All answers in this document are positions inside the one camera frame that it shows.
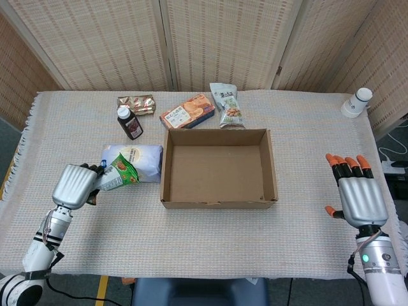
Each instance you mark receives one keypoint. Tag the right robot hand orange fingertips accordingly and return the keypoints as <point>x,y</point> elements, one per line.
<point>360,201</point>

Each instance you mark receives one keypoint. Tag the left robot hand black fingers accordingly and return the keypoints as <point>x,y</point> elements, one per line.
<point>75,186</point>

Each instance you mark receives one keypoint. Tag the green snack packet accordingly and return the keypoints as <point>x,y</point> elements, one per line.
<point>122,174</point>

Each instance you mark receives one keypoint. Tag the white blue snack bag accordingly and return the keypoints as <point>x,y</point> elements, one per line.
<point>140,162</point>

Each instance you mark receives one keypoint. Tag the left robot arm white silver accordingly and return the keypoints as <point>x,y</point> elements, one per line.
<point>35,255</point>

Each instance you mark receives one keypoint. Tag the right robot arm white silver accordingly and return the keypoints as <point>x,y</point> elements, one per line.
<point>379,271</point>

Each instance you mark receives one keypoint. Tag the red gold foil packet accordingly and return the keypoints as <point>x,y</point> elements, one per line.
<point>136,104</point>

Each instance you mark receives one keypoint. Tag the orange biscuit box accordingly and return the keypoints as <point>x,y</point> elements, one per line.
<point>187,112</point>

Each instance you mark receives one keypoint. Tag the brown cardboard box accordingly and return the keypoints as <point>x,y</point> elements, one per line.
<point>220,169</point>

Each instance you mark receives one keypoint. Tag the pale green nut packet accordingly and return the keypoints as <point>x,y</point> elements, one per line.
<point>228,106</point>

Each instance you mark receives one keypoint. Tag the white power strip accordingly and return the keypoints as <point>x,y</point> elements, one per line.
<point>390,166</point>

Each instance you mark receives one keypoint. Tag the dark brown bottle white cap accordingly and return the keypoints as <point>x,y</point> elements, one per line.
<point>130,124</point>

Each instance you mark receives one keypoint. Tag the white cylindrical device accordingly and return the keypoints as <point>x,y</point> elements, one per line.
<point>357,102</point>

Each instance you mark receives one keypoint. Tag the beige woven tablecloth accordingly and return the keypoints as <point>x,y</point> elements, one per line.
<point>204,229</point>

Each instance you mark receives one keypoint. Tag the dark blue chair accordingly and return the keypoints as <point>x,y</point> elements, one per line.
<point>199,291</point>

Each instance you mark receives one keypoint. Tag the woven folding screen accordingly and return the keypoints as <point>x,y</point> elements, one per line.
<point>204,41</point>

